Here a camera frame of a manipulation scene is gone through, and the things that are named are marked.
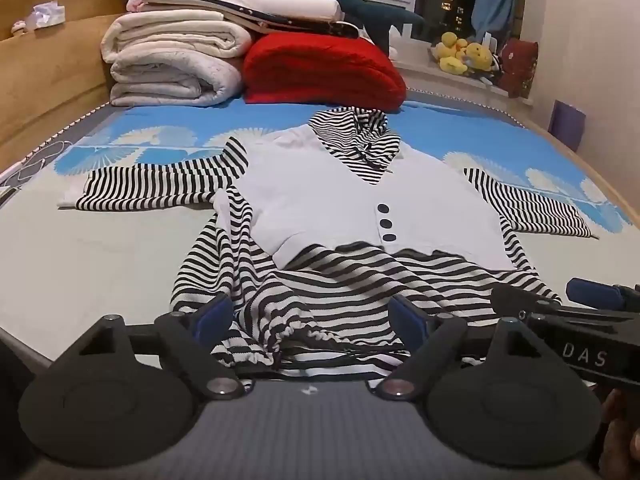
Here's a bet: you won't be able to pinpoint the black white striped hooded garment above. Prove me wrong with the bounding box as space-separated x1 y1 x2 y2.
62 107 591 382

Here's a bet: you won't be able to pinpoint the white folded clothes stack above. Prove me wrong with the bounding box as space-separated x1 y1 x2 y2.
126 0 360 39

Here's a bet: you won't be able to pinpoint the person's right hand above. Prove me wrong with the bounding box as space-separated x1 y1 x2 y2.
599 389 640 480

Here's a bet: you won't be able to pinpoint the blue white patterned bedsheet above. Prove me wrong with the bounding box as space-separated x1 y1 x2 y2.
1 93 639 361

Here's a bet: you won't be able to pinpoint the purple box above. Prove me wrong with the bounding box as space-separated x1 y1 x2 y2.
548 101 586 152

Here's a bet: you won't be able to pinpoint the yellow plush toys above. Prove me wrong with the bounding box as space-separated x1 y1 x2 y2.
431 32 500 77

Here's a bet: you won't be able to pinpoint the red folded blanket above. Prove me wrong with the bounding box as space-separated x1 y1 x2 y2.
242 32 407 113

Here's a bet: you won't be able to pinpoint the wooden bed headboard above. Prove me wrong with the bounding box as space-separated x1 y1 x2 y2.
1 0 128 170

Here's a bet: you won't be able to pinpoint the cream folded quilt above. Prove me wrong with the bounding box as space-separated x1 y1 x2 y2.
100 9 253 107

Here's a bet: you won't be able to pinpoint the tissue pack on headboard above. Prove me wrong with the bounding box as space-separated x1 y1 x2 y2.
25 0 66 30

